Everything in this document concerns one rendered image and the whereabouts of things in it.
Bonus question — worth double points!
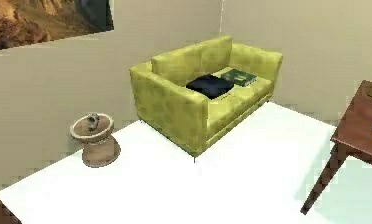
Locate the yellow green sofa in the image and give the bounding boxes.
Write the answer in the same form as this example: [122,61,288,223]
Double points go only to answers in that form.
[129,34,284,158]

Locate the black cushion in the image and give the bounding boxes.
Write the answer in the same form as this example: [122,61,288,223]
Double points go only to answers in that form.
[185,74,236,100]

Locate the dark green book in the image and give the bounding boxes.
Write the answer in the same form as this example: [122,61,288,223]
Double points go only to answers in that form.
[220,68,258,87]

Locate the round brown side table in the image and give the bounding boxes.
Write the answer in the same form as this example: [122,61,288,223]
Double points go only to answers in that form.
[69,112,122,169]

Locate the small grey figurine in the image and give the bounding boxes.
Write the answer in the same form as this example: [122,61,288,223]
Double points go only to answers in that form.
[86,112,101,132]

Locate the framed landscape picture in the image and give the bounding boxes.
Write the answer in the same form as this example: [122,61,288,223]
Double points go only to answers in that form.
[0,0,115,51]

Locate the brown wooden table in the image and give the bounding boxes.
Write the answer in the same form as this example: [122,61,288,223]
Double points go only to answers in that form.
[299,79,372,216]

